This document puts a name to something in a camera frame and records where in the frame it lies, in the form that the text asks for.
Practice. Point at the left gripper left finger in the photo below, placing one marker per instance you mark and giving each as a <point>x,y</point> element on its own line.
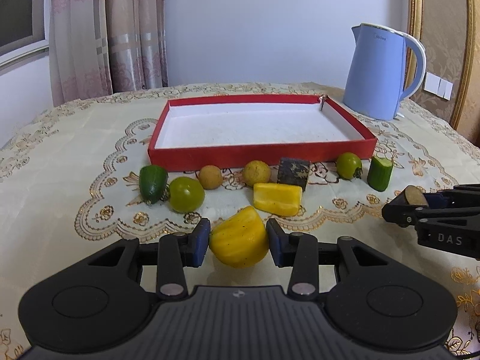
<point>175,252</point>

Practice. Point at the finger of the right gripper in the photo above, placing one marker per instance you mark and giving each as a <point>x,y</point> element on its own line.
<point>460,196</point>
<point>396,213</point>

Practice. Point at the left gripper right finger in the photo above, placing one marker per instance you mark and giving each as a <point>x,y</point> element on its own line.
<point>299,251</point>

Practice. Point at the green cucumber piece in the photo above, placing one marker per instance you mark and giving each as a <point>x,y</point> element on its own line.
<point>379,173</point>

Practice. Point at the yellow corn piece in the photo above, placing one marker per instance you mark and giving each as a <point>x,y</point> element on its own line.
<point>241,241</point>
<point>278,199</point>

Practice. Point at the green tomato with calyx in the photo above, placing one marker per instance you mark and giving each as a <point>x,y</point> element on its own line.
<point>349,166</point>

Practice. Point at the dark green pepper piece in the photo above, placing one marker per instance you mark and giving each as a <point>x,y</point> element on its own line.
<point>153,181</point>

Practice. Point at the dark eggplant piece with core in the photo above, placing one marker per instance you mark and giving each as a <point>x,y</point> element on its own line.
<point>293,171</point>

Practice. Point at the brown longan with stem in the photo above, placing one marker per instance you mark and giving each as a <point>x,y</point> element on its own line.
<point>210,177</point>

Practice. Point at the round yellow-brown fruit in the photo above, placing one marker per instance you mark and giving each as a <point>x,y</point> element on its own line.
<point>256,171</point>

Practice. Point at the cream embroidered tablecloth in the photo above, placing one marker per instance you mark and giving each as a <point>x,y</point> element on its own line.
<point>69,188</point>

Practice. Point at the blue electric kettle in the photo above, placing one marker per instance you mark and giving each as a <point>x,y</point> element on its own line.
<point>375,82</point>

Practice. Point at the red shallow box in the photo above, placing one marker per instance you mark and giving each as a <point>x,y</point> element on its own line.
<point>230,131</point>

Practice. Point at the pink patterned curtain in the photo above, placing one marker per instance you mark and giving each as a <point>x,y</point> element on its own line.
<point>102,47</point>

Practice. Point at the white wall switch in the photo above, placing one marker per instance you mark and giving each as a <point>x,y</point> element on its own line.
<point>438,86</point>

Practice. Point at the gold mirror frame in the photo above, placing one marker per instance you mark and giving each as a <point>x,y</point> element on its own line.
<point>415,18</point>

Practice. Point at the window with white frame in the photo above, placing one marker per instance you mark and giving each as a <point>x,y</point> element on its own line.
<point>24,29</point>

